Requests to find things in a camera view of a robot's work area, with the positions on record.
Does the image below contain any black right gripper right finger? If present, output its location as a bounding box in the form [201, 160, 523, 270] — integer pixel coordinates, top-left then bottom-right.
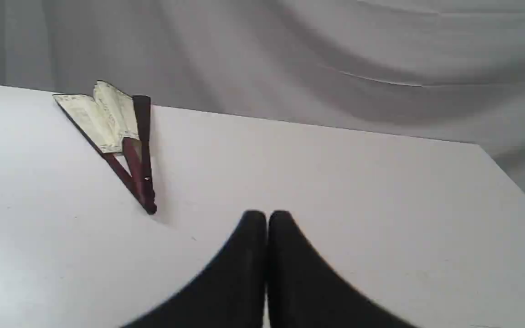
[267, 210, 411, 328]

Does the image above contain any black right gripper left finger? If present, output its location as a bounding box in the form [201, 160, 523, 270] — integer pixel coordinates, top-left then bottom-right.
[127, 210, 267, 328]

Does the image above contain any paper folding fan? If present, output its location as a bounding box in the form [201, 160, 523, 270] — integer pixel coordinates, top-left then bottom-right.
[53, 81, 158, 215]

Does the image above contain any grey backdrop curtain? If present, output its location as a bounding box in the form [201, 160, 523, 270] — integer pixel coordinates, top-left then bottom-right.
[0, 0, 525, 192]

